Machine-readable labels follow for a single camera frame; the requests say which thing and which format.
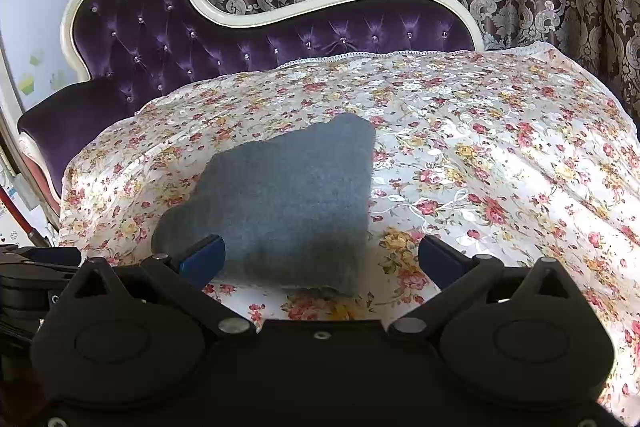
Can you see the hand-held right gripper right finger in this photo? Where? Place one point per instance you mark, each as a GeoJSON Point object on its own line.
{"type": "Point", "coordinates": [440, 258]}

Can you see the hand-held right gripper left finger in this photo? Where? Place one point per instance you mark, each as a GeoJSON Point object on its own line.
{"type": "Point", "coordinates": [205, 257]}

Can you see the grey knit cloth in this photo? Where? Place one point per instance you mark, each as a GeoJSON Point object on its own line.
{"type": "Point", "coordinates": [290, 197]}

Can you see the red pole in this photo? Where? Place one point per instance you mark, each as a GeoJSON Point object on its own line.
{"type": "Point", "coordinates": [20, 219]}

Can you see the floral blanket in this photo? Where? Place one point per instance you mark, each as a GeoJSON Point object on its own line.
{"type": "Point", "coordinates": [500, 157]}

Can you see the purple tufted sofa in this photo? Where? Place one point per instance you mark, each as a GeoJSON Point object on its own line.
{"type": "Point", "coordinates": [150, 47]}

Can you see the green wall sticker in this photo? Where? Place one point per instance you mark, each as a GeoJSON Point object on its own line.
{"type": "Point", "coordinates": [57, 79]}
{"type": "Point", "coordinates": [37, 59]}
{"type": "Point", "coordinates": [27, 85]}

